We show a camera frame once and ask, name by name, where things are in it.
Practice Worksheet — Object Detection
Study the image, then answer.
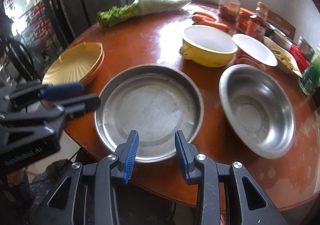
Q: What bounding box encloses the orange plastic plate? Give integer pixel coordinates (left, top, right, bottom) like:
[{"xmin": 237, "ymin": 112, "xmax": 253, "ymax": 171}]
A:
[{"xmin": 81, "ymin": 51, "xmax": 105, "ymax": 87}]

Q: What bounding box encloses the yellow shell-shaped plate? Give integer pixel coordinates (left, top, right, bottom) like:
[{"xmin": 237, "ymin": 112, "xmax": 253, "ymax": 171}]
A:
[{"xmin": 42, "ymin": 42, "xmax": 103, "ymax": 85}]

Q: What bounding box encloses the steel pan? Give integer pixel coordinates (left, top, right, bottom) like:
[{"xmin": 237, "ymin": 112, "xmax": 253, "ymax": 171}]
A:
[{"xmin": 94, "ymin": 64, "xmax": 204, "ymax": 163}]

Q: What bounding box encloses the large steel bowl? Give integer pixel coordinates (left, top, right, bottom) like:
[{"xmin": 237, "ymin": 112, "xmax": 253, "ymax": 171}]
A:
[{"xmin": 219, "ymin": 64, "xmax": 295, "ymax": 159}]

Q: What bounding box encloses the yellow enamel bowl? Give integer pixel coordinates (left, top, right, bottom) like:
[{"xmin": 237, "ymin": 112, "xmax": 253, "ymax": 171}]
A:
[{"xmin": 180, "ymin": 25, "xmax": 238, "ymax": 68}]

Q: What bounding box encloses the instant noodle paper bowl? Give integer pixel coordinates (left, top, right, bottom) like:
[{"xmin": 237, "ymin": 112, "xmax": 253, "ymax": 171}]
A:
[{"xmin": 232, "ymin": 34, "xmax": 278, "ymax": 71}]

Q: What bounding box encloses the celery in plastic bag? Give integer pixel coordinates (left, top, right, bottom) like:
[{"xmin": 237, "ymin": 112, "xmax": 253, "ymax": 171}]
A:
[{"xmin": 97, "ymin": 0, "xmax": 192, "ymax": 27}]

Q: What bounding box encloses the green drink bottle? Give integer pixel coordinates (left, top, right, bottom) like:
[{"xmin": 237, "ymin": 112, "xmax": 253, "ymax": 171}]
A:
[{"xmin": 298, "ymin": 45, "xmax": 320, "ymax": 95}]

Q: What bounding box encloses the white dish with food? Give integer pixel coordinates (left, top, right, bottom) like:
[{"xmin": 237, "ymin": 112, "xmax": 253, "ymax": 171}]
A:
[{"xmin": 263, "ymin": 36, "xmax": 302, "ymax": 77}]

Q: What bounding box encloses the red tissue box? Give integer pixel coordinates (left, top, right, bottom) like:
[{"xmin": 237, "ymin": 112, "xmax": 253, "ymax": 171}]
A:
[{"xmin": 289, "ymin": 45, "xmax": 310, "ymax": 73}]

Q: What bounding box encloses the middle carrot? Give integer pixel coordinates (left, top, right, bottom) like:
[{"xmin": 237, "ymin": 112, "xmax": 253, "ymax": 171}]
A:
[{"xmin": 192, "ymin": 14, "xmax": 216, "ymax": 23}]

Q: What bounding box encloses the carrot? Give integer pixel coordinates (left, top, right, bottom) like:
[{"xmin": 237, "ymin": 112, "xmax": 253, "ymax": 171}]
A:
[
  {"xmin": 192, "ymin": 14, "xmax": 216, "ymax": 23},
  {"xmin": 199, "ymin": 20, "xmax": 230, "ymax": 33},
  {"xmin": 193, "ymin": 11, "xmax": 216, "ymax": 20}
]

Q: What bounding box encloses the back carrot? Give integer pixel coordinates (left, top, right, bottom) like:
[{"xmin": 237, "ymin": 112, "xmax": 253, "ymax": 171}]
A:
[{"xmin": 193, "ymin": 11, "xmax": 216, "ymax": 20}]

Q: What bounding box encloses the steel cup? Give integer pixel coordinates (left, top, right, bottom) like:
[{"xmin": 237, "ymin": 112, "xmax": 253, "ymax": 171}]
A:
[{"xmin": 298, "ymin": 36, "xmax": 315, "ymax": 62}]

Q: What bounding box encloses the white ceramic bowl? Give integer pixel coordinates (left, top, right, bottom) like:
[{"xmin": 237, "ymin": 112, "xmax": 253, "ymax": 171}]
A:
[{"xmin": 271, "ymin": 29, "xmax": 293, "ymax": 51}]

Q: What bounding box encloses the front carrot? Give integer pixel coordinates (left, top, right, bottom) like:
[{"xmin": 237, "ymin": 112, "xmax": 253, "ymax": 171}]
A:
[{"xmin": 199, "ymin": 20, "xmax": 230, "ymax": 33}]

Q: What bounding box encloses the small steel bowl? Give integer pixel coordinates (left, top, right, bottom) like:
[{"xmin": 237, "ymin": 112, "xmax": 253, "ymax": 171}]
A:
[{"xmin": 265, "ymin": 21, "xmax": 275, "ymax": 38}]

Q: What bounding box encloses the red sauce jar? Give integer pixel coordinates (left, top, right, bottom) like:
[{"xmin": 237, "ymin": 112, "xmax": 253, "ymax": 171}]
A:
[{"xmin": 236, "ymin": 8, "xmax": 255, "ymax": 33}]

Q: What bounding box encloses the clear jar black lid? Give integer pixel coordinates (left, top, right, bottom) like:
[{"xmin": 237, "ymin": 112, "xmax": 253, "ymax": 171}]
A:
[{"xmin": 219, "ymin": 0, "xmax": 241, "ymax": 22}]

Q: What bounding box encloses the wooden chair back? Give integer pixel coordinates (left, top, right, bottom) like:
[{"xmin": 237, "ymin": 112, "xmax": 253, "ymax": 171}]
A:
[{"xmin": 267, "ymin": 10, "xmax": 296, "ymax": 40}]

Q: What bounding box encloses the brown sauce bottle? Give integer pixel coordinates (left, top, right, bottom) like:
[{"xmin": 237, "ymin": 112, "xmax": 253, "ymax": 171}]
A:
[{"xmin": 245, "ymin": 2, "xmax": 268, "ymax": 41}]

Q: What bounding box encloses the black cable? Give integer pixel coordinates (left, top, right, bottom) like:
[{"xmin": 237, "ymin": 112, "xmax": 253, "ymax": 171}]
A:
[{"xmin": 4, "ymin": 37, "xmax": 38, "ymax": 83}]

